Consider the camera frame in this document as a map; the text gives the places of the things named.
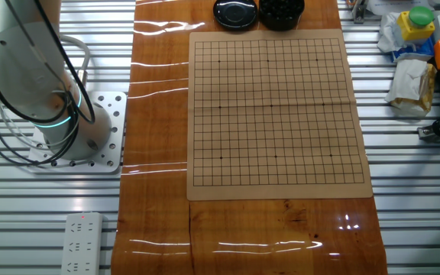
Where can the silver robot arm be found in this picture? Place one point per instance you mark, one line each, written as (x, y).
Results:
(25, 68)

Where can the tan paper go board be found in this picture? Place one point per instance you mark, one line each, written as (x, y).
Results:
(277, 114)

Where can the glossy wooden mat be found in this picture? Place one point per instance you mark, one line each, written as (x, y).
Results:
(159, 126)

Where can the black bowl lid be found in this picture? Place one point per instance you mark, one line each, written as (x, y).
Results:
(235, 15)

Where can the black bowl of go stones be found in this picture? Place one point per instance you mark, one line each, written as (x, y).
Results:
(281, 21)

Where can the white power strip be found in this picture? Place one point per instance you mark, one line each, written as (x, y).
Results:
(80, 244)

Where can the blue packet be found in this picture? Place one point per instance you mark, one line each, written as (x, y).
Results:
(415, 51)

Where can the white paper sheet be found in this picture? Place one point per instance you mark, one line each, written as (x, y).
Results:
(388, 5)

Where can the yellow snack bag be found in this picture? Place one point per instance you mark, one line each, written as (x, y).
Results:
(428, 88)

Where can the yellow box green button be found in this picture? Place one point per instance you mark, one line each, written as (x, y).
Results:
(415, 28)

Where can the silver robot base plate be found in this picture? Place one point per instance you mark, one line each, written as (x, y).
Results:
(115, 153)

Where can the upright metal bracket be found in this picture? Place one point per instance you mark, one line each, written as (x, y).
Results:
(358, 13)

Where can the metal foot bracket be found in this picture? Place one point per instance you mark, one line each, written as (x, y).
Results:
(427, 133)

